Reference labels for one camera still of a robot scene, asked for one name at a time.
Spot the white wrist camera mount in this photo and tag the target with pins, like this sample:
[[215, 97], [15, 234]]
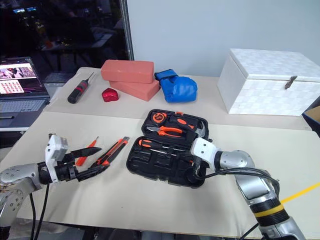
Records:
[[55, 150], [203, 150]]

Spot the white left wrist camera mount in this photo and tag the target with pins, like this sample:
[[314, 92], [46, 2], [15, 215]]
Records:
[[55, 150]]

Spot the blue boxing glove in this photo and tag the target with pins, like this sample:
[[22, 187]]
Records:
[[178, 87]]

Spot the small orange screwdriver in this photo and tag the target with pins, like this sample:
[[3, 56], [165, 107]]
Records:
[[86, 152]]

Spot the orange black tape measure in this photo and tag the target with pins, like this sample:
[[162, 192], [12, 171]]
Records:
[[159, 117]]

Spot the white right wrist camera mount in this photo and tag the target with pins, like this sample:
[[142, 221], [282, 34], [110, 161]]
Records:
[[203, 150]]

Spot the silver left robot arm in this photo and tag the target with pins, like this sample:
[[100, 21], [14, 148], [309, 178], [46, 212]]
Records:
[[20, 175]]

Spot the dark blue box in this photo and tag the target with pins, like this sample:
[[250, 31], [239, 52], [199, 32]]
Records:
[[313, 117]]

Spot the black plastic tool case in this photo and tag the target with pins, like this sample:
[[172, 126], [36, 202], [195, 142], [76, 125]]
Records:
[[160, 165]]

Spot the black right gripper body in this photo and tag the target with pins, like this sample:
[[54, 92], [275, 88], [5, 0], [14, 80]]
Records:
[[199, 165]]

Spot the beige table cover sheet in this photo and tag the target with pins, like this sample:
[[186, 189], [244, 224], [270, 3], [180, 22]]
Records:
[[100, 108], [125, 200]]

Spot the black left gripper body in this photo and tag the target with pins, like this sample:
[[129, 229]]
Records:
[[65, 172]]

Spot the orange black utility knife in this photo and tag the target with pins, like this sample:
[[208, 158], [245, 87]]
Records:
[[112, 152]]

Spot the grey metal pole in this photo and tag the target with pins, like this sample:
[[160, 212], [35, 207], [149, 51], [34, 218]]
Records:
[[127, 27]]

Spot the open laptop computer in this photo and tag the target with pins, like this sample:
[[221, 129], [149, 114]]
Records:
[[17, 82]]

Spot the black screwdriver with red band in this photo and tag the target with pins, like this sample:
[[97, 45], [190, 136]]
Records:
[[78, 90]]

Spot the red crumpled object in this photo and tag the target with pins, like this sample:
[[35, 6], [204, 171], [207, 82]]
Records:
[[110, 95]]

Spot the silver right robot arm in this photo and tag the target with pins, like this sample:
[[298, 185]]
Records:
[[252, 185]]

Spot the white woven storage box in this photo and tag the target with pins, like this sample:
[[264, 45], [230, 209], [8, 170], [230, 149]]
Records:
[[265, 87]]

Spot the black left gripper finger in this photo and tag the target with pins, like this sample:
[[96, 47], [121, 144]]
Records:
[[93, 171], [86, 151]]

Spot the pink foam brick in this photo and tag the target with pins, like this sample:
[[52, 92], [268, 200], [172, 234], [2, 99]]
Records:
[[127, 71], [140, 90]]

